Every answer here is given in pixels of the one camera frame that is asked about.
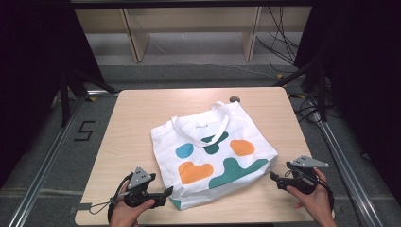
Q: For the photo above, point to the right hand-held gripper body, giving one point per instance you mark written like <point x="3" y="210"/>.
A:
<point x="304" y="181"/>

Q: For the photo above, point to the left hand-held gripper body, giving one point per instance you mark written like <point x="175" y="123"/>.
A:
<point x="138" y="178"/>

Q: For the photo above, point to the white tote bag coloured blobs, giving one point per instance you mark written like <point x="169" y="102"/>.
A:
<point x="201" y="151"/>

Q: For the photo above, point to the person's right hand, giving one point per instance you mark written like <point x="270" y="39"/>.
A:
<point x="317" y="205"/>

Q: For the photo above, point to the person's left hand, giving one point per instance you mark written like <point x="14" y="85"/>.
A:
<point x="126" y="216"/>

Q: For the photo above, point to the grey tape strip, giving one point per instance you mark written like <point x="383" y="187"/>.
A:
<point x="82" y="207"/>

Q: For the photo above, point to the black metal stand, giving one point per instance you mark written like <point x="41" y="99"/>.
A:
<point x="67" y="94"/>
<point x="321" y="94"/>

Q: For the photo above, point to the grey round table grommet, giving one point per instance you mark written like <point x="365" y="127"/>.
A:
<point x="235" y="99"/>

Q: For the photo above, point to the black curtain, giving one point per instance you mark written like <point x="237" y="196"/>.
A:
<point x="362" y="78"/>
<point x="34" y="63"/>

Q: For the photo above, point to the light wooden shelf unit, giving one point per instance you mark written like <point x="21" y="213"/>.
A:
<point x="189" y="19"/>

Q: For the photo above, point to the aluminium floor rail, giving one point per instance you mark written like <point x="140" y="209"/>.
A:
<point x="350" y="170"/>
<point x="44" y="167"/>

